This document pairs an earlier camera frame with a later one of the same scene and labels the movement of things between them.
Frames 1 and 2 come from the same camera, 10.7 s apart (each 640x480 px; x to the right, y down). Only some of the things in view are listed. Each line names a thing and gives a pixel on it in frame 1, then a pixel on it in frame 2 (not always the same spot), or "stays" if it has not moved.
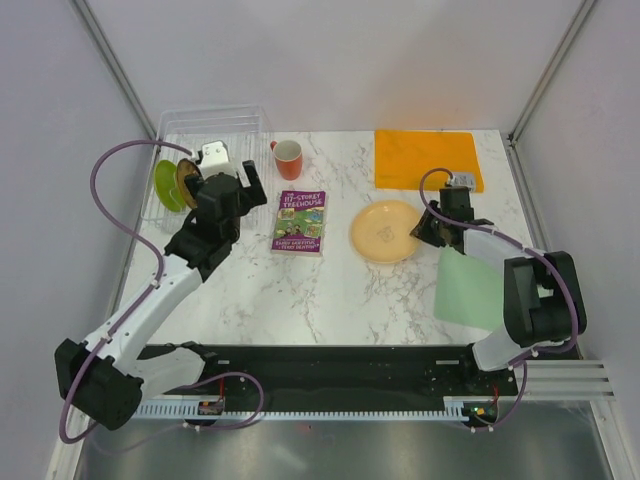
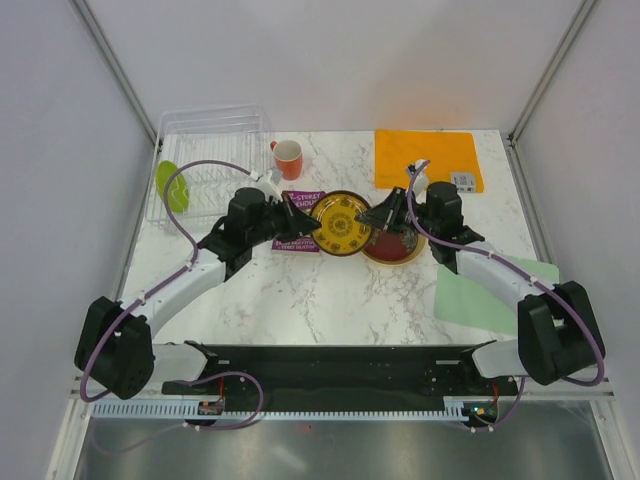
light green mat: (468, 291) stays
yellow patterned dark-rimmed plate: (185, 168) to (340, 233)
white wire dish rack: (180, 135) stays
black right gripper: (422, 231) to (384, 215)
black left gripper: (252, 194) to (300, 223)
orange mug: (288, 158) stays
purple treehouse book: (300, 223) stays
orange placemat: (402, 157) stays
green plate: (165, 176) stays
